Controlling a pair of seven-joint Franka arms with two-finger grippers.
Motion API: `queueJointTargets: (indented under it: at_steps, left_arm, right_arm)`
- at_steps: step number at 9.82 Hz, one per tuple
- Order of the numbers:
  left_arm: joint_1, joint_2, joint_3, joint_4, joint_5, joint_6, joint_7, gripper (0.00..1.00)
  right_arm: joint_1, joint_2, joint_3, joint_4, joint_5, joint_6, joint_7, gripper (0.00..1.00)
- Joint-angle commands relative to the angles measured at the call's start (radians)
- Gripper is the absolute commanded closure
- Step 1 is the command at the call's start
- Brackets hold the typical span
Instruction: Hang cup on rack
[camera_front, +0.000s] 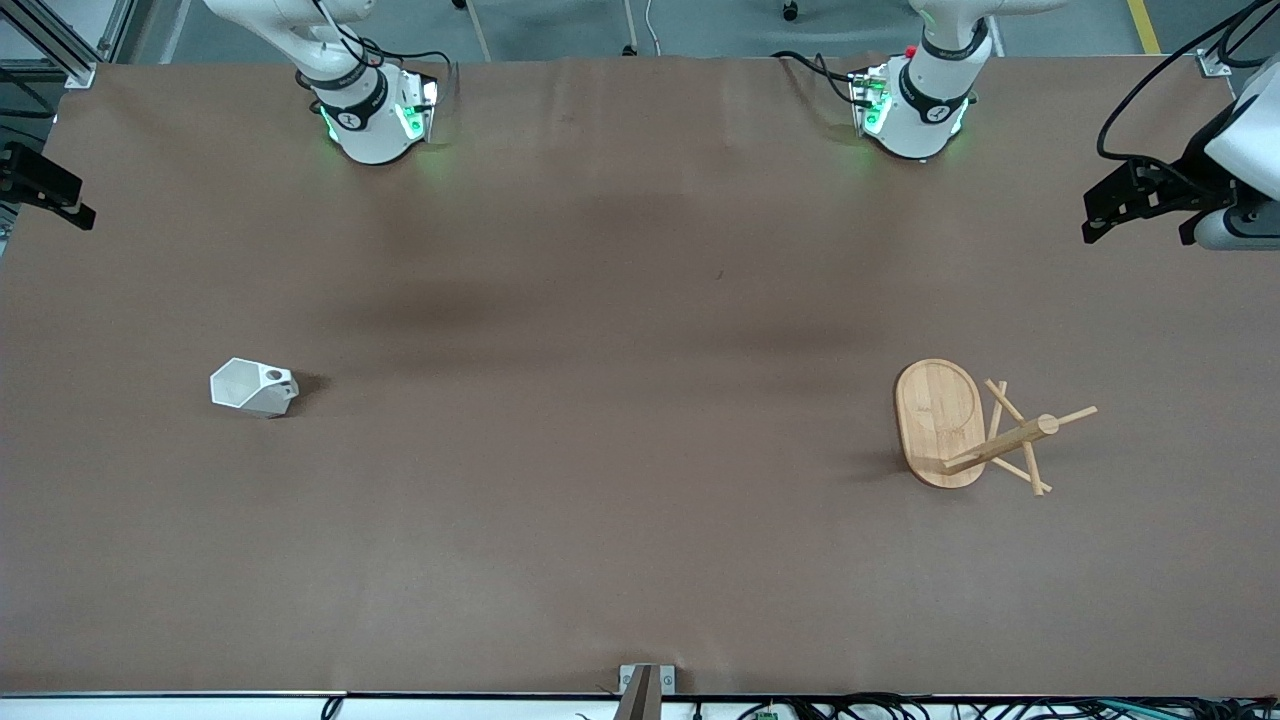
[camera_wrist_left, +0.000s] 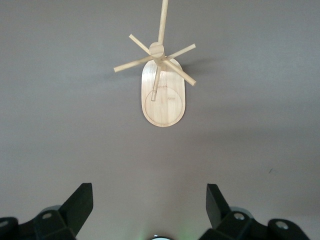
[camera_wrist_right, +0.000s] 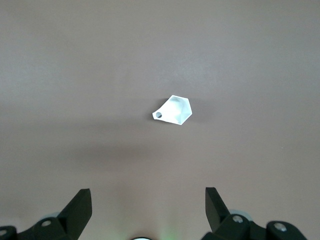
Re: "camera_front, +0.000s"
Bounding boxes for white hexagonal cup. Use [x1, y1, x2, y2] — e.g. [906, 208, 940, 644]
[210, 358, 300, 419]

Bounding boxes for wooden cup rack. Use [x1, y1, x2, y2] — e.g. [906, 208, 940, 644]
[894, 358, 1099, 497]

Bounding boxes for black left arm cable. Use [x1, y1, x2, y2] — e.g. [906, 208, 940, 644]
[1096, 0, 1280, 163]

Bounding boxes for aluminium frame profile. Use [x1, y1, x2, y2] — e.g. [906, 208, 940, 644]
[0, 0, 98, 90]
[1196, 0, 1280, 79]

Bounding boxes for black left base cable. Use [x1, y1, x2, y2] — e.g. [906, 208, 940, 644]
[770, 48, 866, 107]

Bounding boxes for black base cable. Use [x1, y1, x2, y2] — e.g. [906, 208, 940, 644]
[345, 38, 459, 96]
[770, 48, 866, 107]

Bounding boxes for black right base cable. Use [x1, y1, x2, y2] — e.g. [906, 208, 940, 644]
[345, 38, 459, 96]

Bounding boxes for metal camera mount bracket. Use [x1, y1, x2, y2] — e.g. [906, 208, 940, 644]
[611, 663, 677, 720]

